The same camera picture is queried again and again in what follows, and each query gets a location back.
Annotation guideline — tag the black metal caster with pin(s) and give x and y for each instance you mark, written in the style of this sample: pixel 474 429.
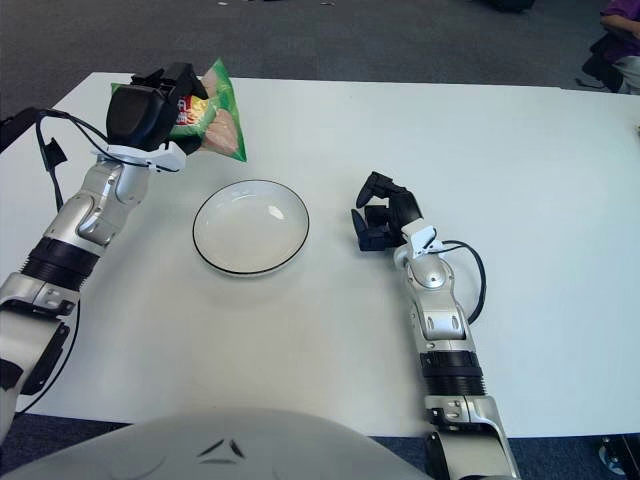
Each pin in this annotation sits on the black metal caster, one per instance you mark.
pixel 617 455

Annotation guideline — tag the white plate with black rim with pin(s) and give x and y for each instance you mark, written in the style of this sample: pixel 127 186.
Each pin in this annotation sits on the white plate with black rim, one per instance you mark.
pixel 250 230

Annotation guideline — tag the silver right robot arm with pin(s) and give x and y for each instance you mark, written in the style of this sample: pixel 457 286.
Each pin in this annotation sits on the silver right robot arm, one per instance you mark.
pixel 442 325

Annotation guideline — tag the green snack bag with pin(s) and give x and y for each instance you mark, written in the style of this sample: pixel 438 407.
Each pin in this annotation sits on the green snack bag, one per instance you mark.
pixel 225 125

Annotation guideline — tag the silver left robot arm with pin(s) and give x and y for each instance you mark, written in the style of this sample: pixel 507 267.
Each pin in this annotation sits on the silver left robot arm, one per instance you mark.
pixel 85 225

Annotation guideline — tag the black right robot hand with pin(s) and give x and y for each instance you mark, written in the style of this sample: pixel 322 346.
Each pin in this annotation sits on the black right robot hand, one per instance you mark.
pixel 402 210

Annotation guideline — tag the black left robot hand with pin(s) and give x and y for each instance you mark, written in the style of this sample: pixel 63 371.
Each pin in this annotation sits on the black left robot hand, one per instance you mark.
pixel 137 115

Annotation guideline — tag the person in purple shirt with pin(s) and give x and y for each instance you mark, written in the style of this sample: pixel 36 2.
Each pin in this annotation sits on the person in purple shirt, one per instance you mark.
pixel 622 20

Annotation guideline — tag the grey robot torso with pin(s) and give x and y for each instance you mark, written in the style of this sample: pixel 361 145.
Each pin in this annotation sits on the grey robot torso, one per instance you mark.
pixel 225 445

